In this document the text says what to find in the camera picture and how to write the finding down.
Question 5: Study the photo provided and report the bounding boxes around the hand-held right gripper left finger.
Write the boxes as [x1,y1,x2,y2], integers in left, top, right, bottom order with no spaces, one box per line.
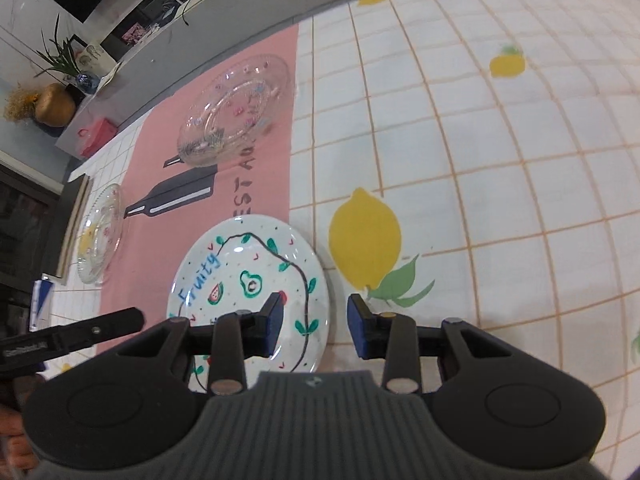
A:
[117,294,285,395]

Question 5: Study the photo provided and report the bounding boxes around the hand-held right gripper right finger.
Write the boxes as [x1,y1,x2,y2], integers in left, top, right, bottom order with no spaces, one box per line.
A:
[346,294,506,392]

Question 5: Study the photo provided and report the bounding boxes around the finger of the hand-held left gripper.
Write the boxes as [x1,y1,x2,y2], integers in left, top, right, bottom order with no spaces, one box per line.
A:
[47,307,146,358]

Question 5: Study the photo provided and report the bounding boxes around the white fruit-print plate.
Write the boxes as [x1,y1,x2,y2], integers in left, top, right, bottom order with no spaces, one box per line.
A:
[167,215,331,393]

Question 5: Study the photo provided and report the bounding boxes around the clear glass plate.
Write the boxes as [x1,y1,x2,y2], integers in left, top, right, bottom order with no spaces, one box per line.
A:
[177,54,292,167]
[77,183,123,286]

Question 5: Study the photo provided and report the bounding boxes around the person's left hand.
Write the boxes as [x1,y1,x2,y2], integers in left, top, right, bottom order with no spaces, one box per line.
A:
[0,375,38,471]

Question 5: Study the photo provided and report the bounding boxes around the blue and white box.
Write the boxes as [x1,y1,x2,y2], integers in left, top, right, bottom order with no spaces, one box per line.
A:
[30,280,53,331]

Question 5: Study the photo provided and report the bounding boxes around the black book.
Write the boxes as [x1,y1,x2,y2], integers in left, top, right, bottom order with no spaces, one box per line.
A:
[42,177,91,281]

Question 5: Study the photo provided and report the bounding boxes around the dark glass cabinet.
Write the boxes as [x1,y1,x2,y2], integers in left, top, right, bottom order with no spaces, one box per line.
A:
[0,160,66,311]

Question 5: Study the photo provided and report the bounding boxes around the pink placemat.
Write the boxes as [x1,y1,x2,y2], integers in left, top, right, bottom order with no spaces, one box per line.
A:
[97,22,301,356]

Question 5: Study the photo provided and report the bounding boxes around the pink basket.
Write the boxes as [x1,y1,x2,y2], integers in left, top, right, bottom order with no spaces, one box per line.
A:
[77,117,118,157]

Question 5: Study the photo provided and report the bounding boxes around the gold vase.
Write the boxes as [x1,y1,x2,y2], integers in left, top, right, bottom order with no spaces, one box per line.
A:
[35,84,76,127]

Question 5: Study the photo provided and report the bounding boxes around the dried yellow flowers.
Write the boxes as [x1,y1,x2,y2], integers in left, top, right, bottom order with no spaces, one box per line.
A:
[5,85,41,121]

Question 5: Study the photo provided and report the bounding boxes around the green leafy plant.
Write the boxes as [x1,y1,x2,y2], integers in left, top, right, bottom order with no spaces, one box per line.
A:
[35,15,96,78]

